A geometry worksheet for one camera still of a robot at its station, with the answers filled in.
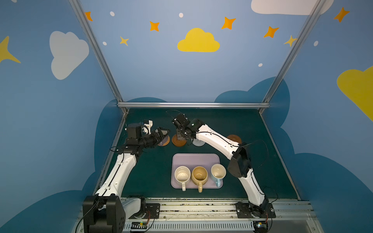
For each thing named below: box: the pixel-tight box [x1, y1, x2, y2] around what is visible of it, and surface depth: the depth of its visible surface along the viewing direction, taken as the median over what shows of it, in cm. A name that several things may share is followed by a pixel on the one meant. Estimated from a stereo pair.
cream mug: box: [174, 166, 191, 192], surface depth 82 cm
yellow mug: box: [191, 166, 209, 193], surface depth 80 cm
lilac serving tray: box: [170, 153, 224, 189], surface depth 90 cm
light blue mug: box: [210, 163, 227, 188], surface depth 80 cm
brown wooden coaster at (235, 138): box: [226, 134, 242, 145], surface depth 106 cm
